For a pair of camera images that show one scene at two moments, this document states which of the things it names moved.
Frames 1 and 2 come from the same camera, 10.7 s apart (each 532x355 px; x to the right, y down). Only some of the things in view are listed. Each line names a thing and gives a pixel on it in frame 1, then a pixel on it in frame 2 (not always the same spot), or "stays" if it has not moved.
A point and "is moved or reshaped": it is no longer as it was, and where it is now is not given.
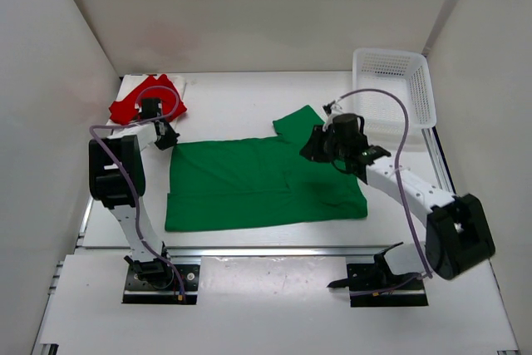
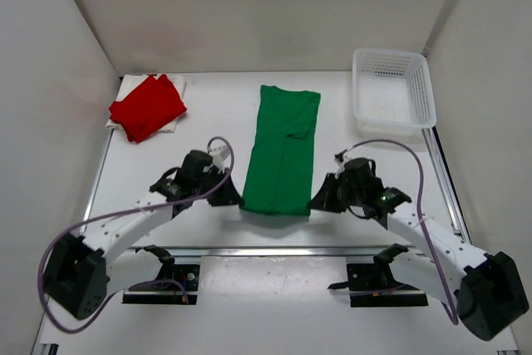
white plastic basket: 405,73 stays
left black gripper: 169,139 to 219,188
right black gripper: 314,145 to 332,192
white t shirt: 130,83 stays
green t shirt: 258,184 is moved or reshaped
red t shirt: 127,110 stays
